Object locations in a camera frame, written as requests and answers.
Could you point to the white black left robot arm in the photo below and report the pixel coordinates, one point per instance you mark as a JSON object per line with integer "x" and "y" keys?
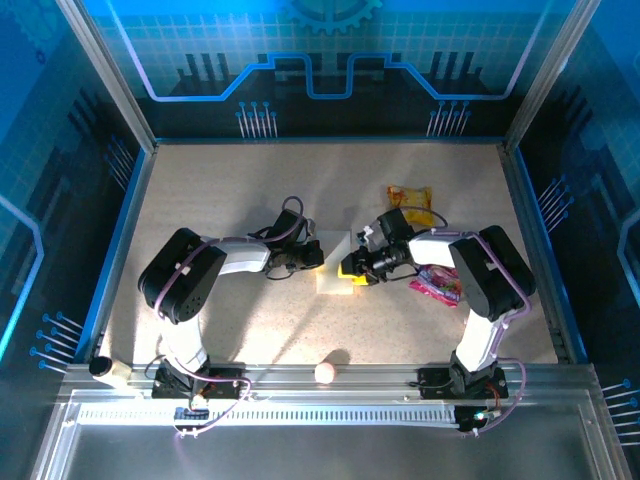
{"x": 185, "y": 280}

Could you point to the aluminium side rail blue edge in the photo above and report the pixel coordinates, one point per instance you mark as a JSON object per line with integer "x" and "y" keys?
{"x": 537, "y": 250}
{"x": 120, "y": 250}

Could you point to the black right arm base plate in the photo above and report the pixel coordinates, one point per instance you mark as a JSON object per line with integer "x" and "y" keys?
{"x": 435, "y": 385}

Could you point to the cream roll with black cap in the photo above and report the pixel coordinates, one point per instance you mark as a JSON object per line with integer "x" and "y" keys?
{"x": 117, "y": 374}

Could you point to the small black connector board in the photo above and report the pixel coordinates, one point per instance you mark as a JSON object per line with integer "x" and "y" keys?
{"x": 192, "y": 413}

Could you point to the grey metal panel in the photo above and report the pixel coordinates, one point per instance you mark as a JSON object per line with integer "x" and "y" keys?
{"x": 320, "y": 455}

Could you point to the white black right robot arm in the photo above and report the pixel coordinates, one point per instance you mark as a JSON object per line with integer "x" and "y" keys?
{"x": 495, "y": 270}

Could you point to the yellow snack packet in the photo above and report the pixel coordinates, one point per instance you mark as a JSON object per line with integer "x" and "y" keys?
{"x": 415, "y": 200}

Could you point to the pink purple candy packet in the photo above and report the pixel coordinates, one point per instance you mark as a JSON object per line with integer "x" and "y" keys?
{"x": 437, "y": 287}

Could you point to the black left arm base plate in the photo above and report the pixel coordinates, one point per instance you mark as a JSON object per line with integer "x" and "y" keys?
{"x": 225, "y": 382}

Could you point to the black controller with green LED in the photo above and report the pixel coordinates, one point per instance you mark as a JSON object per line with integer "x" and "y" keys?
{"x": 472, "y": 420}

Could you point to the small pink ball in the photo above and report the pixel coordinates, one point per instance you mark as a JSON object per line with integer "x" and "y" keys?
{"x": 325, "y": 374}

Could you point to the aluminium frame post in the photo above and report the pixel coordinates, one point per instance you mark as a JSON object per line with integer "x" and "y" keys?
{"x": 107, "y": 80}
{"x": 550, "y": 75}

